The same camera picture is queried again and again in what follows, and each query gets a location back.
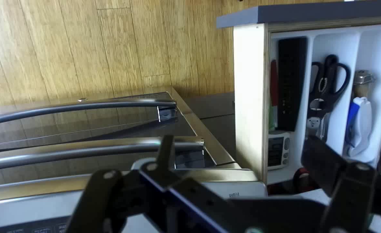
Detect open wooden cutlery drawer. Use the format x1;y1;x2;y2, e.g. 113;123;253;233
216;0;381;184

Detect white cutlery tray organizer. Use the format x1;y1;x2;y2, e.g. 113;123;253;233
267;25;381;184

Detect black kitchen scissors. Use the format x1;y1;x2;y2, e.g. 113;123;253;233
306;54;351;141

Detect oven door handle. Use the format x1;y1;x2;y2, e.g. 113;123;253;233
0;142;206;172
0;98;176;123

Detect blue and white tool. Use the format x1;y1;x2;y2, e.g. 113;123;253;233
346;70;374;158

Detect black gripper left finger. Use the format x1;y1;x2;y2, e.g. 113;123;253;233
140;135;176;189

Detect upper oven door handle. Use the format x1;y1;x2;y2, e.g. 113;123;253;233
0;98;176;123

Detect stainless steel oven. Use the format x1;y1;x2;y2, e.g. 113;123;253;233
0;89;264;233

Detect lower oven door handle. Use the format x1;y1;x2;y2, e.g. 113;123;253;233
0;142;206;172

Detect white digital kitchen timer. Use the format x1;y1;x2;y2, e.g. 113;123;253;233
268;132;290;170

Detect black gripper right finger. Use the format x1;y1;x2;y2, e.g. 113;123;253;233
300;136;377;198

